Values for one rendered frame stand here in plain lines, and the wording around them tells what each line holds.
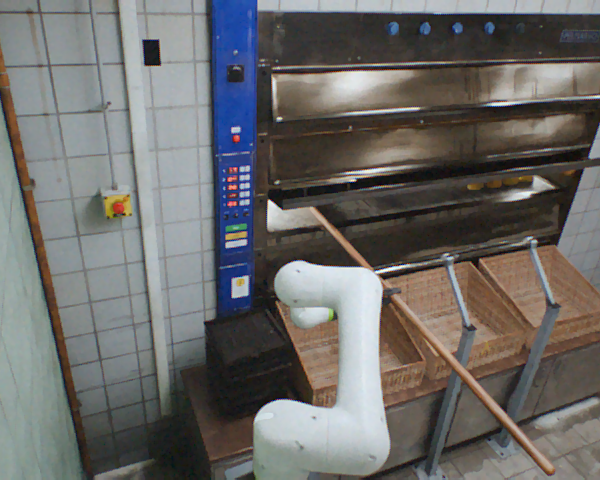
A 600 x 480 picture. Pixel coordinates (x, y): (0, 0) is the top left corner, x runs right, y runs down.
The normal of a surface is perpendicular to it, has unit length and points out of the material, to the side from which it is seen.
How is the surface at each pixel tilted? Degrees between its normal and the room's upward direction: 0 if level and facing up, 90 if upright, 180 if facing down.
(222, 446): 0
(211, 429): 0
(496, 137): 70
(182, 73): 90
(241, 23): 90
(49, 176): 90
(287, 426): 12
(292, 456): 87
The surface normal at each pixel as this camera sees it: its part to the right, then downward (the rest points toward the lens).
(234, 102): 0.40, 0.47
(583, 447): 0.06, -0.87
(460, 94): 0.39, 0.15
